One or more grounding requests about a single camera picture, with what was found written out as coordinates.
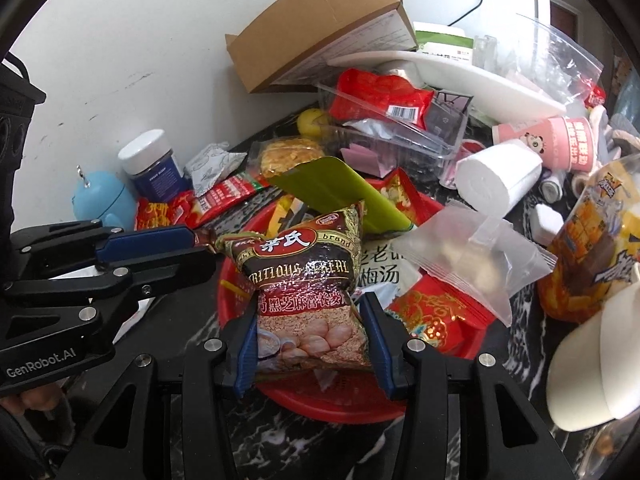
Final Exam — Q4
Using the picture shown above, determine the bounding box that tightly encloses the small white packet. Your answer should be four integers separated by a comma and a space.
184, 142, 248, 198

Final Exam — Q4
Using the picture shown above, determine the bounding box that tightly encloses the blue jar with white lid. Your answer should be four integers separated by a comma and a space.
117, 129, 183, 201

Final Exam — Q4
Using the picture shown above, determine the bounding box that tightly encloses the red food packet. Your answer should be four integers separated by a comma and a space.
327, 69, 436, 131

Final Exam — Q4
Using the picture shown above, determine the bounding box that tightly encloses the white board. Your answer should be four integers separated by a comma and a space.
327, 50, 568, 120

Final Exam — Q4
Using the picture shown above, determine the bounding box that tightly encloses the white fridge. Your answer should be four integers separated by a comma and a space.
399, 0, 551, 53

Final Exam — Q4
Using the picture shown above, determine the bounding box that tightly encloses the red candy packet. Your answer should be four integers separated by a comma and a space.
372, 167, 431, 226

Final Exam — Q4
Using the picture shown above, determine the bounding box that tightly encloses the clear plastic tray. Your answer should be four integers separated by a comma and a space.
316, 80, 473, 171

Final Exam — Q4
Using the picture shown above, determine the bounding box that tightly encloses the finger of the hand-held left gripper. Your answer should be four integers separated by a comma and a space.
12, 220, 198, 271
5, 250, 223, 343

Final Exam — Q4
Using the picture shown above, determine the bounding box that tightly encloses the clear zip bag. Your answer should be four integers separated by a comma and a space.
467, 12, 605, 111

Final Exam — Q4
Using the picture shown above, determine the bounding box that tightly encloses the brown door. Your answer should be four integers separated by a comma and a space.
550, 0, 578, 36

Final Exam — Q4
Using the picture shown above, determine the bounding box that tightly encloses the pink paper cup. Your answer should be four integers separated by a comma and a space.
491, 116, 601, 171

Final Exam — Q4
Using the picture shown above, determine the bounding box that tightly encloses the blue figurine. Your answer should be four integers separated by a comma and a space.
72, 165, 138, 231

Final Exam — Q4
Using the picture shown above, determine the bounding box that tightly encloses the lemon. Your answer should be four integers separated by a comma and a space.
297, 108, 333, 138

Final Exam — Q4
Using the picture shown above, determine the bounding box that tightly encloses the large white red soup packet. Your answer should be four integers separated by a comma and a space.
352, 240, 426, 301

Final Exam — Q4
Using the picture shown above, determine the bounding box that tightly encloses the pile of red sachets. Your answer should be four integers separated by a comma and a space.
134, 172, 273, 233

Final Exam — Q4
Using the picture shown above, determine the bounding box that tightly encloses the brown green cereal packet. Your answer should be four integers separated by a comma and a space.
215, 201, 373, 376

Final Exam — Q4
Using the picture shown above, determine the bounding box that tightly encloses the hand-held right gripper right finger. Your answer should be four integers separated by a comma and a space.
360, 292, 576, 480

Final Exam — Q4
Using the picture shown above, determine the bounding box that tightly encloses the brown cardboard box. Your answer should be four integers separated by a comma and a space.
225, 0, 418, 95

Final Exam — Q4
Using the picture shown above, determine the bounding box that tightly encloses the small white tube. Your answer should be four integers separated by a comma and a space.
539, 170, 568, 206

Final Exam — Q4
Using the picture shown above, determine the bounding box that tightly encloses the green stick packet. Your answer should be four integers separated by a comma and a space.
262, 156, 418, 235

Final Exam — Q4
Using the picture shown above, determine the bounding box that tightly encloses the white paper roll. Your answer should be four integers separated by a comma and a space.
454, 140, 544, 218

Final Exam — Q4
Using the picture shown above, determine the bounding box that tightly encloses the small white box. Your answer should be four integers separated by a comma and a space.
530, 203, 566, 246

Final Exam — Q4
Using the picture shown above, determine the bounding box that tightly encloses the pink paper sheet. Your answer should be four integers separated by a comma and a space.
340, 142, 396, 181

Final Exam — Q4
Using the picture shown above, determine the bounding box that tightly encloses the bread in clear packet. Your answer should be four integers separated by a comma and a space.
247, 136, 331, 181

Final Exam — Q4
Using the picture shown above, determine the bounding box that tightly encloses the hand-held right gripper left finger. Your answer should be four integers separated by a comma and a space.
50, 307, 259, 480

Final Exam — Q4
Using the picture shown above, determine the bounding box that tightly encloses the person's left hand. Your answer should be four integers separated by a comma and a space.
17, 389, 66, 413

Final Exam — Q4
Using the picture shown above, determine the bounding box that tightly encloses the green white box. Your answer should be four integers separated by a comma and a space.
412, 21, 475, 63

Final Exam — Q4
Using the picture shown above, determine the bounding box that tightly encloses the orange tea bottle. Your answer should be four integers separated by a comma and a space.
537, 155, 640, 323

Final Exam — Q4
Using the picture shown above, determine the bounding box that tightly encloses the clear plastic snack packet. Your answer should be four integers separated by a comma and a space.
402, 200, 558, 328

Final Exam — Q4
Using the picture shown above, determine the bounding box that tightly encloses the cream jug with handle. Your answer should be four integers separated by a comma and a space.
545, 287, 640, 433

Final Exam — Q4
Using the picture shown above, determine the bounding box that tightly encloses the red plastic basket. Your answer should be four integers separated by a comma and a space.
219, 177, 493, 423

